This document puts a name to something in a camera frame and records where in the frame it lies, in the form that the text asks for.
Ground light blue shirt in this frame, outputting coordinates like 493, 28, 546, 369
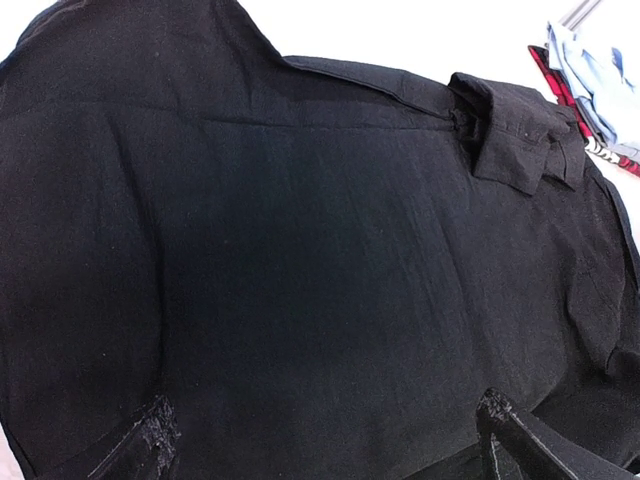
547, 23, 639, 158

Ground red black plaid shirt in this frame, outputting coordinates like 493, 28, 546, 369
528, 45, 639, 177

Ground black long sleeve shirt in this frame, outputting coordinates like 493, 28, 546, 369
1, 1, 639, 479

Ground grey printed folded shirt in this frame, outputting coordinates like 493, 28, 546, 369
585, 136, 639, 164

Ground right aluminium corner post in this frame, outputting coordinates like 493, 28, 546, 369
559, 0, 601, 31

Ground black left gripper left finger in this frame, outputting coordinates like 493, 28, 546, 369
44, 394, 182, 480

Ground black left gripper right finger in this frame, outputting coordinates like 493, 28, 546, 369
476, 388, 636, 480

